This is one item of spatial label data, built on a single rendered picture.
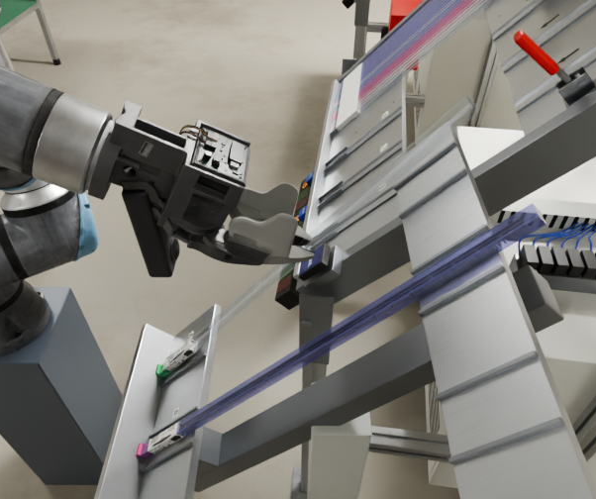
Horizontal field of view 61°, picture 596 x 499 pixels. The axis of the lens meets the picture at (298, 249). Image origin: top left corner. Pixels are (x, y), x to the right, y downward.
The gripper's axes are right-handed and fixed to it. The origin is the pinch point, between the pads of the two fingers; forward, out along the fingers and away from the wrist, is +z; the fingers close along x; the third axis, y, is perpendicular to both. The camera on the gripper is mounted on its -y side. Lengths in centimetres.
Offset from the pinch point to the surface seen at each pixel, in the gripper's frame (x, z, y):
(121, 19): 319, -65, -142
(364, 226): 20.1, 15.6, -8.6
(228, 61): 254, 6, -105
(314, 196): 36.5, 12.7, -18.6
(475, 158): 65, 53, -10
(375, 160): 35.3, 17.7, -6.2
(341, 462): -13.8, 12.7, -14.1
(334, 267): 11.8, 11.4, -11.2
